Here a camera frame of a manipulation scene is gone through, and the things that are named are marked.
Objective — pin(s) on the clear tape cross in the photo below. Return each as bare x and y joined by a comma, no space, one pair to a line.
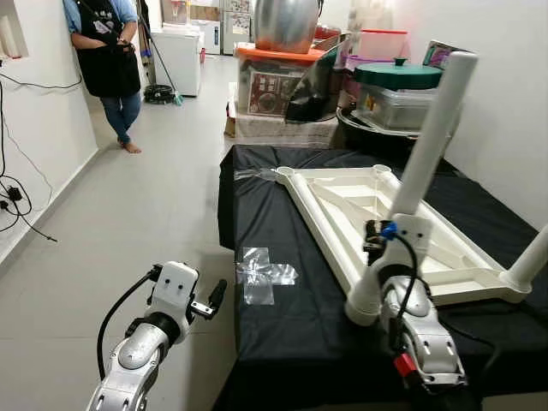
261,276

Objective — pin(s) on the white plastic table top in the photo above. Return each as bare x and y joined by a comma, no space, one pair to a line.
360,199

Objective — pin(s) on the black tablecloth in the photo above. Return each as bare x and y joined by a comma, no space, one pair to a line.
300,342

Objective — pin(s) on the black wok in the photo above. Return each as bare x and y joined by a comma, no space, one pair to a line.
360,137

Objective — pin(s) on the clear tape strip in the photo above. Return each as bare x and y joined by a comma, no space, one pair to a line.
253,175

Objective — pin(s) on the clear plastic storage container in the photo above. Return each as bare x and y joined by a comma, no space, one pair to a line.
394,107

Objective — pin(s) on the shiny black bag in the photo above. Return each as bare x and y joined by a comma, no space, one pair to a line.
317,90

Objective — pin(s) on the green pot lid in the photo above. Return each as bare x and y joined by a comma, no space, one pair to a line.
394,75

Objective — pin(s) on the orange-lidded storage box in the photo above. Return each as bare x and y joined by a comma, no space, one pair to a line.
274,94

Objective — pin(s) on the translucent pink plastic container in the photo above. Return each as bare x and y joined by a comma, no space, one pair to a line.
384,44

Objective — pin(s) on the framed picture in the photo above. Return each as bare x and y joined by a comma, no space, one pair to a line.
441,56

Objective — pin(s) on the black power plug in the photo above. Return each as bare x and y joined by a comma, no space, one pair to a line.
14,197

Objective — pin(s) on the steel cooking pot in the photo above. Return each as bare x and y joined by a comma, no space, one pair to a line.
287,26

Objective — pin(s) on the white chest freezer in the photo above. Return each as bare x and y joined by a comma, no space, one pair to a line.
180,60

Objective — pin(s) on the person in black apron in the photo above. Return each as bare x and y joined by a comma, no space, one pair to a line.
107,51

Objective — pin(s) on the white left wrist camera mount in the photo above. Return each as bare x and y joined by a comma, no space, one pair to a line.
174,287

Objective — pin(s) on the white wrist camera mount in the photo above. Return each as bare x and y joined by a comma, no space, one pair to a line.
174,287
411,235

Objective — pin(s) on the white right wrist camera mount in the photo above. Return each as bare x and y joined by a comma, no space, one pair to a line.
411,235

